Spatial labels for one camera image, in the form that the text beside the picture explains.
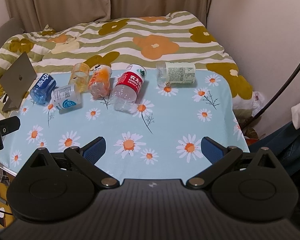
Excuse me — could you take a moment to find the yellow vitamin drink bottle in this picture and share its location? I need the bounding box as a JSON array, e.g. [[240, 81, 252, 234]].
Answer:
[[68, 63, 90, 93]]

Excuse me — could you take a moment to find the grey open laptop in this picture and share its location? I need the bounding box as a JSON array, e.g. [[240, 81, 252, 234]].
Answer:
[[0, 52, 37, 112]]

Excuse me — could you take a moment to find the blue sports drink bottle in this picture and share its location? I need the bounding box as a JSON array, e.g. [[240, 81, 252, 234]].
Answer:
[[30, 73, 57, 105]]

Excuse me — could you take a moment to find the white blue label bottle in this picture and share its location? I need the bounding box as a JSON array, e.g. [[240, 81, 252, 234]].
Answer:
[[51, 84, 81, 110]]

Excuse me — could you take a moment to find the light blue daisy tablecloth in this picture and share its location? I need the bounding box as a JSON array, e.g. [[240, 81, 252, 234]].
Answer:
[[0, 69, 248, 181]]

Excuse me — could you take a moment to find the red label water bottle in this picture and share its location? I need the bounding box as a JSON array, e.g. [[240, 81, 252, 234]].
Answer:
[[110, 64, 147, 112]]

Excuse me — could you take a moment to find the dark blue garment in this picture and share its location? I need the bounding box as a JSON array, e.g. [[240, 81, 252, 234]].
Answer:
[[249, 122, 300, 175]]

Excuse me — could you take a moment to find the orange juice bottle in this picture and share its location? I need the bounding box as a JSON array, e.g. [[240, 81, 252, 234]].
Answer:
[[88, 64, 112, 99]]

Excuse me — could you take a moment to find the clear green label bottle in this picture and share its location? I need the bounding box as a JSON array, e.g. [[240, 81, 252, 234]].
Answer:
[[156, 62, 196, 88]]

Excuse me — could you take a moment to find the striped floral quilt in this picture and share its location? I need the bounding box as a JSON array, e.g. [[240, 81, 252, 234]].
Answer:
[[0, 11, 253, 119]]

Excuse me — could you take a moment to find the black curved cable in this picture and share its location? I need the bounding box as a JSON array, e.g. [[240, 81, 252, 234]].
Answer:
[[240, 47, 300, 131]]

